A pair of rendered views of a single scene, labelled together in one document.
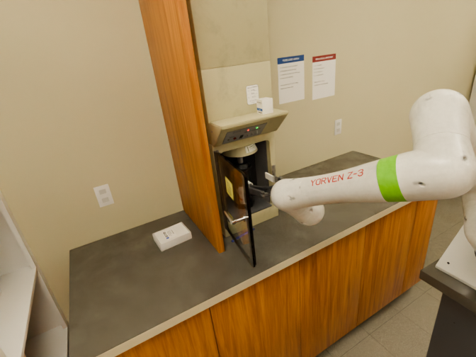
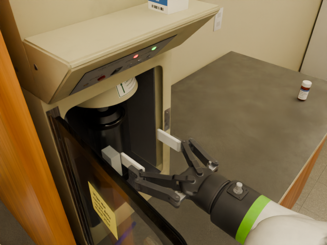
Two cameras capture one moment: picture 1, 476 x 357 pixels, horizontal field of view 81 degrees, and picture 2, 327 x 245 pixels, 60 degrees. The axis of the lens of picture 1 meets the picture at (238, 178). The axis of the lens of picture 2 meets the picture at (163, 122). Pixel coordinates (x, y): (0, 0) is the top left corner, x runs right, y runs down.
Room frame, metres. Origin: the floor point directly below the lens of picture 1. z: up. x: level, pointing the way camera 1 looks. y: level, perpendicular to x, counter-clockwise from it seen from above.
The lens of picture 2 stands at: (0.72, 0.05, 1.65)
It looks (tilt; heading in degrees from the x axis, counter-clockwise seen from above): 38 degrees down; 339
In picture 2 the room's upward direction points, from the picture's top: straight up
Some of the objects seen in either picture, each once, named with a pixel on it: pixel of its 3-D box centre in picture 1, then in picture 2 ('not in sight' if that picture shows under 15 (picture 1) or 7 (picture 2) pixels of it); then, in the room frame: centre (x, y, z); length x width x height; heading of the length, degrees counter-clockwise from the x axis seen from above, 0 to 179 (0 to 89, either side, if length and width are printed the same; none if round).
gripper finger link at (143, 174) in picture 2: (261, 189); (166, 181); (1.07, -0.09, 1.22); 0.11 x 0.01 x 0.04; 59
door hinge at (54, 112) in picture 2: (222, 192); (76, 188); (1.14, 0.08, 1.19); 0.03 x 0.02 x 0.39; 117
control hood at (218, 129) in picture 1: (250, 128); (136, 49); (1.16, -0.08, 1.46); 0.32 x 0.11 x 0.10; 117
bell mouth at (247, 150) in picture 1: (239, 145); (98, 76); (1.31, -0.02, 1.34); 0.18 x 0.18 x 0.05
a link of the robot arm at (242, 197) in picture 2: not in sight; (235, 206); (0.96, -0.19, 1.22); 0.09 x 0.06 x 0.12; 115
